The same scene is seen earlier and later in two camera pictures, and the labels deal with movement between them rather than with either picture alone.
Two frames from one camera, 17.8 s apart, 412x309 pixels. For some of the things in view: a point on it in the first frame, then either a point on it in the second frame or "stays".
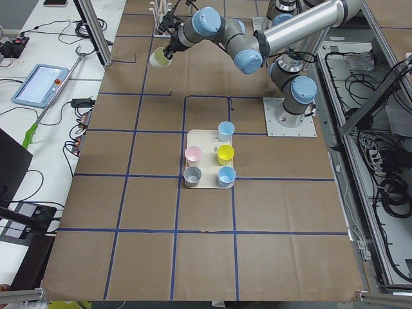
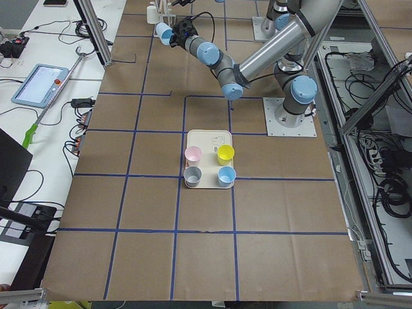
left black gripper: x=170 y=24 → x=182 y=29
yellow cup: x=225 y=153 stays
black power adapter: x=82 y=103 stays
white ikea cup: x=158 y=58 → x=152 y=17
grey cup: x=192 y=176 stays
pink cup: x=193 y=154 stays
